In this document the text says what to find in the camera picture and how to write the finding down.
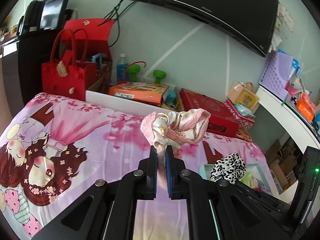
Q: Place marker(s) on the pink cartoon bed sheet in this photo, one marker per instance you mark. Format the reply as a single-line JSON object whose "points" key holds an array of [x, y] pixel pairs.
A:
{"points": [[55, 148]]}

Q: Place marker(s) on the green dumbbell right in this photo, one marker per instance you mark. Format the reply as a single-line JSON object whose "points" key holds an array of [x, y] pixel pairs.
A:
{"points": [[159, 75]]}

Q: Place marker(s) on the black white leopard scrunchie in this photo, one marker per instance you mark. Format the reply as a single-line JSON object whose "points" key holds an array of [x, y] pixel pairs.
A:
{"points": [[230, 168]]}

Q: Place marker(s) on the orange flat box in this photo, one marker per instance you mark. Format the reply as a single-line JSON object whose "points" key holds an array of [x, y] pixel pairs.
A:
{"points": [[150, 93]]}

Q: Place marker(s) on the red white patterned box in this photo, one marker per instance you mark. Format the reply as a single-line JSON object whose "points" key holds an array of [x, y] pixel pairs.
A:
{"points": [[245, 122]]}

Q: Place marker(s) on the green dumbbell left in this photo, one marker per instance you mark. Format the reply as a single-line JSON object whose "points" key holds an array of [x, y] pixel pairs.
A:
{"points": [[131, 72]]}

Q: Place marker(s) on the black cabinet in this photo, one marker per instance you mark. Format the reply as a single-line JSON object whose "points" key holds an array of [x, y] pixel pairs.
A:
{"points": [[23, 55]]}

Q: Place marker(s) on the red felt handbag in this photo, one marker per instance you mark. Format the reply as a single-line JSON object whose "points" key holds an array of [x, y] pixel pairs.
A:
{"points": [[68, 76]]}

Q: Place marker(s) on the light green cloth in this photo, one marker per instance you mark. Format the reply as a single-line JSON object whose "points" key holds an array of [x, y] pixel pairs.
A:
{"points": [[249, 180]]}

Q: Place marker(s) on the white foam board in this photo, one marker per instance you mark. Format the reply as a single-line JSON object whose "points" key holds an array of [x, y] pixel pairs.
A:
{"points": [[121, 104]]}

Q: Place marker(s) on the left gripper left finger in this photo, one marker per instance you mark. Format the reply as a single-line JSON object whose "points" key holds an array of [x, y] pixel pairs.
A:
{"points": [[106, 210]]}

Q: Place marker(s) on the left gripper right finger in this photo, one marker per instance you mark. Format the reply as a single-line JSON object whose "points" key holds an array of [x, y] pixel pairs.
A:
{"points": [[185, 184]]}

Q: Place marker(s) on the green dumbbell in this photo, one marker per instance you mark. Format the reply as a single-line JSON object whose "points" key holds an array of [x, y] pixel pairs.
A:
{"points": [[159, 75], [131, 72]]}

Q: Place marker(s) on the yellow carry box with handle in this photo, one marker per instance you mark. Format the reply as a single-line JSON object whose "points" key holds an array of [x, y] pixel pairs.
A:
{"points": [[242, 93]]}

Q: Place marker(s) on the blue water bottle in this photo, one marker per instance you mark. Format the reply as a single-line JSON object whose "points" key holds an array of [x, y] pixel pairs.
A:
{"points": [[121, 68]]}

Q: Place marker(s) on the teal rimmed white tray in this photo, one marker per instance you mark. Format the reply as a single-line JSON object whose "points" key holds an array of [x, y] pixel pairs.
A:
{"points": [[256, 170]]}

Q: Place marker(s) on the blue wipes packet on box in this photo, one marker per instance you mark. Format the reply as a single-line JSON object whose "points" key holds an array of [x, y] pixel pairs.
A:
{"points": [[244, 111]]}

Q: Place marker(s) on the pink satin lace scrunchie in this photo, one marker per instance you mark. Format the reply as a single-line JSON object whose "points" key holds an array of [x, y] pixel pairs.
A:
{"points": [[175, 129]]}

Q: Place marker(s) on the purple plastic basket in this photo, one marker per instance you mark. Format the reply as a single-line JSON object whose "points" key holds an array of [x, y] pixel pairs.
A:
{"points": [[276, 73]]}

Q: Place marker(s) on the large red gift box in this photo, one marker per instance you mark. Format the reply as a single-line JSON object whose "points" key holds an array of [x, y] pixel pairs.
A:
{"points": [[221, 121]]}

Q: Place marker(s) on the white shelf unit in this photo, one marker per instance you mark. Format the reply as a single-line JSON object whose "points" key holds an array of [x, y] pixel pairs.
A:
{"points": [[292, 122]]}

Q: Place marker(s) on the red open gift box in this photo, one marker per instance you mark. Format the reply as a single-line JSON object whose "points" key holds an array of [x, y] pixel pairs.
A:
{"points": [[95, 32]]}

